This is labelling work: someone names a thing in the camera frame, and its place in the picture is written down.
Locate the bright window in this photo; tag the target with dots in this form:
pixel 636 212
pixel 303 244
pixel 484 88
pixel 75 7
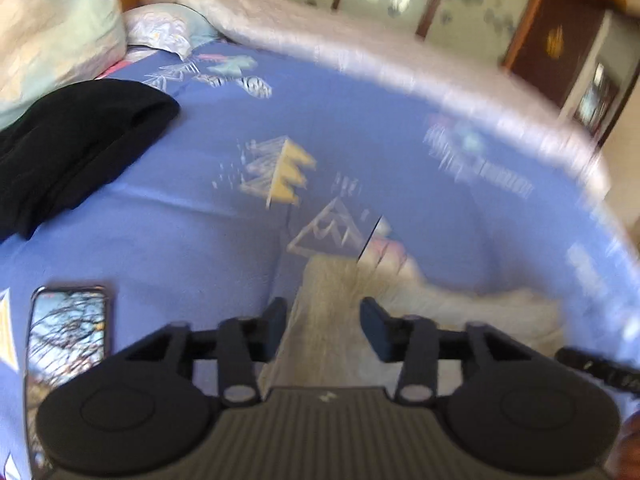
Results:
pixel 595 95

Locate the large pale floral pillow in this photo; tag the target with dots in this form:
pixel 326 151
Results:
pixel 50 30

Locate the dark brown wooden door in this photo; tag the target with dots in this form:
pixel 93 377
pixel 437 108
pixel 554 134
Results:
pixel 555 45

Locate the person's right forearm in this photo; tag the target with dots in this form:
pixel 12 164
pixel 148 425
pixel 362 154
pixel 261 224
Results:
pixel 631 450

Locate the smartphone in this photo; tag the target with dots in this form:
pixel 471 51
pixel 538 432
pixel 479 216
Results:
pixel 67 330

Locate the blue printed bed sheet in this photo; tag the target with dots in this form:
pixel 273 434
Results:
pixel 200 220

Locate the pale pink quilt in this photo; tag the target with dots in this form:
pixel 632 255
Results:
pixel 350 25

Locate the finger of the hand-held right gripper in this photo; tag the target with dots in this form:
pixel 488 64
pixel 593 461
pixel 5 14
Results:
pixel 595 367

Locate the black cloth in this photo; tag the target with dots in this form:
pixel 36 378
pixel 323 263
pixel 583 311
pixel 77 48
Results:
pixel 70 145

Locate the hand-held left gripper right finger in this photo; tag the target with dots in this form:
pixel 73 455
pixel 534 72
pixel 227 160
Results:
pixel 376 330

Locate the light grey pants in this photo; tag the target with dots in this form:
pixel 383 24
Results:
pixel 325 310

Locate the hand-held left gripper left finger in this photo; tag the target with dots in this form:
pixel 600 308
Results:
pixel 276 330

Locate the small floral pillow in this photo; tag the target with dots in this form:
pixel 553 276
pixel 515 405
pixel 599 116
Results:
pixel 165 25

